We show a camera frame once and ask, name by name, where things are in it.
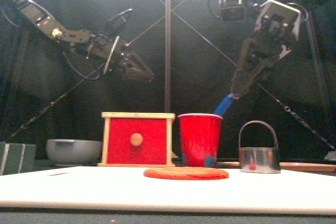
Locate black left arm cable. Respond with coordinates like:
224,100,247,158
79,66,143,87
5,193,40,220
61,50,108,82

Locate green box with white stripes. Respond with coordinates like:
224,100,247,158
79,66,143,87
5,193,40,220
0,141,39,176

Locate black right camera cable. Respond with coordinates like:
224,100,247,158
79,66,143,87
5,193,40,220
207,0,243,20

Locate round metal cutter with handle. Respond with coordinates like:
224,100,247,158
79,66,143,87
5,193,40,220
237,120,283,175

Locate flat orange dough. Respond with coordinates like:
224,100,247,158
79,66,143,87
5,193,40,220
143,166,229,181

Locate red drawer with wooden knob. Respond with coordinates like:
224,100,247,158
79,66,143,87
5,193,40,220
107,118,168,165

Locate white cutting board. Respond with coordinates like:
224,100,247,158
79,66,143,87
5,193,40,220
0,165,336,216

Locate grey vertical frame pole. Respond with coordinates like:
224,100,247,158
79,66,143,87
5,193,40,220
164,0,172,113

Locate red plastic cup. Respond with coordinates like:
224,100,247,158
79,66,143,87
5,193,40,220
177,112,224,169

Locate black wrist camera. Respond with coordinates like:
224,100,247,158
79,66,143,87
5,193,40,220
216,0,260,24
104,7,133,37

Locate wooden drawer box frame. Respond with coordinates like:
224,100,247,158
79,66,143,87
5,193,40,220
97,111,177,168

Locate blue handled tool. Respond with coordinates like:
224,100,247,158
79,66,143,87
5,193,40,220
212,93,236,117

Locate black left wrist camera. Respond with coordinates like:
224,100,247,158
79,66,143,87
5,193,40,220
104,7,133,37

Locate grey bowl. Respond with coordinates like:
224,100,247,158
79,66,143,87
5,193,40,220
44,139,104,167

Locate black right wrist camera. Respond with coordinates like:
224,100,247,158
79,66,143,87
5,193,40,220
216,0,260,24

